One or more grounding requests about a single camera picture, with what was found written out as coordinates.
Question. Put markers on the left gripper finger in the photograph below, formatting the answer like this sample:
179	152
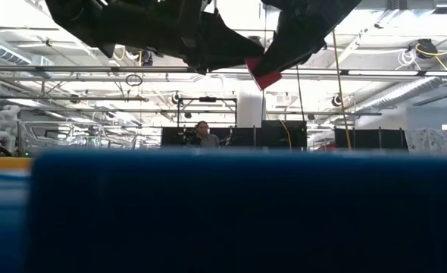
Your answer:
223	45

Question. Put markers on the person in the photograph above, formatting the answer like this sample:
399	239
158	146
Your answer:
207	139

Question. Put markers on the white patterned sheet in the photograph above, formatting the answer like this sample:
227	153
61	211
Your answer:
427	140

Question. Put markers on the blue plastic brick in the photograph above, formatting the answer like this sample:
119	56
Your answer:
4	220
246	212

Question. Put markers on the clear plastic bin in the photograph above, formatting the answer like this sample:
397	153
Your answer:
57	132

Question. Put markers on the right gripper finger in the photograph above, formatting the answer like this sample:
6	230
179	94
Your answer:
307	30

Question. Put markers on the red plastic brick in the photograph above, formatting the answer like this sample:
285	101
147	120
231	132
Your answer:
265	79

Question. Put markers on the white column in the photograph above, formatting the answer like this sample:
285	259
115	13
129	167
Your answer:
250	104

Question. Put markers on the white humanoid figure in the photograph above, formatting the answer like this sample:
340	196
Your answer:
5	127

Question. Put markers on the yellow plastic brick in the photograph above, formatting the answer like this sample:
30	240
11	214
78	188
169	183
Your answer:
4	163

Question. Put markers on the black partition panels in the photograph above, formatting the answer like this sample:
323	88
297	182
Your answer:
246	137
371	138

